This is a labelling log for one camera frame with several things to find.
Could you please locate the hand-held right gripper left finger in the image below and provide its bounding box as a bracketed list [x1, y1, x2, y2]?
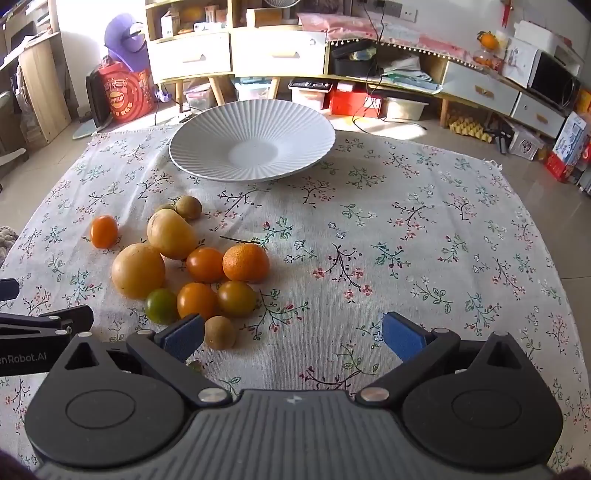
[48, 313, 233, 409]

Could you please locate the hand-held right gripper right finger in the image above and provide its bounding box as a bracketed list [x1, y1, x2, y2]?
[355, 311, 541, 407]

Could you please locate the orange tomato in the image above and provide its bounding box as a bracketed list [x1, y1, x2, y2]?
[186, 247, 227, 284]
[90, 215, 119, 250]
[177, 282, 219, 320]

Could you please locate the yellow-green tomato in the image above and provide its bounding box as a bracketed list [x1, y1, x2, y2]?
[217, 280, 258, 318]

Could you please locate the yellow passion fruit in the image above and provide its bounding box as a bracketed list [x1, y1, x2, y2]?
[111, 244, 166, 300]
[147, 209, 199, 260]

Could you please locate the orange mandarin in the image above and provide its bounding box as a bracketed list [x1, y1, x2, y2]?
[222, 243, 270, 284]

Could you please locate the white ribbed plate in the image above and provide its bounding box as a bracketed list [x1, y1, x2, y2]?
[168, 100, 336, 182]

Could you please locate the grey knitted blanket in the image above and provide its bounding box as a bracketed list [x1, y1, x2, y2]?
[0, 226, 19, 266]

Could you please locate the floral tablecloth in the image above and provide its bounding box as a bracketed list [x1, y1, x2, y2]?
[0, 127, 591, 480]

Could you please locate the black flat panel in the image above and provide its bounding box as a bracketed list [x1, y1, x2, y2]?
[85, 69, 114, 131]

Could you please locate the light wooden desk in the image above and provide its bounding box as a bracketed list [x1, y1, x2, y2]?
[0, 0, 72, 148]

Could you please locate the yellow egg tray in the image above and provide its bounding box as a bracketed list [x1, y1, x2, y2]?
[448, 115, 492, 143]

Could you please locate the white storage bin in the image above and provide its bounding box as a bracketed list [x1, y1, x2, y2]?
[384, 97, 428, 121]

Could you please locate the red gift box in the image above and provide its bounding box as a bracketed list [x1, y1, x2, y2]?
[98, 62, 155, 123]

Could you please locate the red storage box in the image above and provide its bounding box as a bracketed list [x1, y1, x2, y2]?
[329, 88, 384, 118]

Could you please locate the clear storage bin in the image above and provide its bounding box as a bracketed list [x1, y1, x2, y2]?
[184, 83, 215, 112]
[288, 79, 333, 110]
[233, 78, 273, 101]

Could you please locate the pile of papers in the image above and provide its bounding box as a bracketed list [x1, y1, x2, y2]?
[381, 58, 444, 95]

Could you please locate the blue and white box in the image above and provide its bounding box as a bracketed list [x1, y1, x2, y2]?
[553, 111, 591, 169]

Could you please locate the low wooden cabinet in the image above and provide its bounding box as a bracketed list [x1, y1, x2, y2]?
[325, 39, 583, 139]

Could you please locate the purple plush toy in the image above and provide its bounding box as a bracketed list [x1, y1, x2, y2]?
[104, 13, 151, 73]

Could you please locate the black box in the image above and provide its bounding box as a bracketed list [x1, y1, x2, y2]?
[331, 46, 384, 78]

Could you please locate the black microwave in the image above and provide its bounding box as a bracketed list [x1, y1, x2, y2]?
[526, 51, 581, 112]

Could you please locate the orange decoration on glass jar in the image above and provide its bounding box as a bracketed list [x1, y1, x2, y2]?
[475, 30, 502, 70]

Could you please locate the pink lace cloth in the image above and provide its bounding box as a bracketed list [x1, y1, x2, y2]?
[298, 12, 490, 70]

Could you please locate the wooden box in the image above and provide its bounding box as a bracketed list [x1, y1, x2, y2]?
[246, 8, 289, 28]

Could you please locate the plain white box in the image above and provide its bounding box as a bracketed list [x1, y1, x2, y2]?
[513, 19, 585, 65]

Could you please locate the white drawer gold handle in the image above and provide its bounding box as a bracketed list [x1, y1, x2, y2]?
[512, 92, 566, 138]
[442, 61, 522, 116]

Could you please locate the white drawer wooden handle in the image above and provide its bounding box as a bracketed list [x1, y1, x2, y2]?
[148, 33, 232, 84]
[231, 30, 329, 78]

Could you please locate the wall socket strip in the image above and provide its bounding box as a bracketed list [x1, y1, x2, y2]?
[365, 0, 419, 21]

